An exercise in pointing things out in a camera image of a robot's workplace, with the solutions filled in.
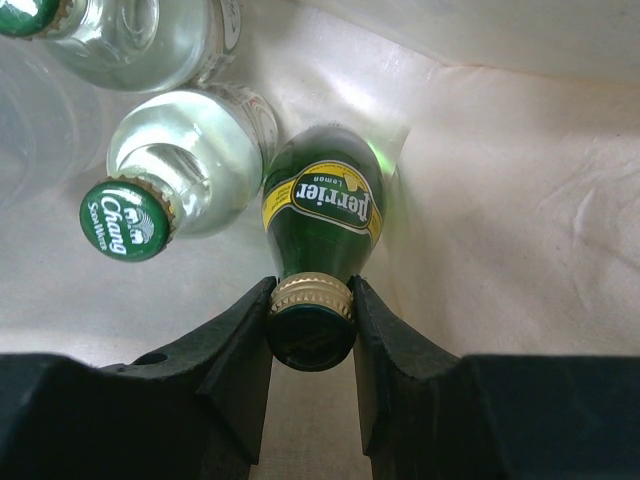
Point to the chang soda bottle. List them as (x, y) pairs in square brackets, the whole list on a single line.
[(183, 164), (132, 45)]

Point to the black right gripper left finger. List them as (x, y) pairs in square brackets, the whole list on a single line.
[(191, 409)]

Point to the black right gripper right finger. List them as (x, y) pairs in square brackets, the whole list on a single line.
[(427, 414)]

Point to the green Perrier lemon bottle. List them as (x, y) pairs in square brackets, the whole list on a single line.
[(323, 209)]

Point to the Chang soda bottle rear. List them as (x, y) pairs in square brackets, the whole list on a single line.
[(132, 45)]

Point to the Chang soda bottle front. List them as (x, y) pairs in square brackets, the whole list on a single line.
[(183, 164)]

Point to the blue-cap water bottle front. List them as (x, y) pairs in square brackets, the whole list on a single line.
[(53, 125)]

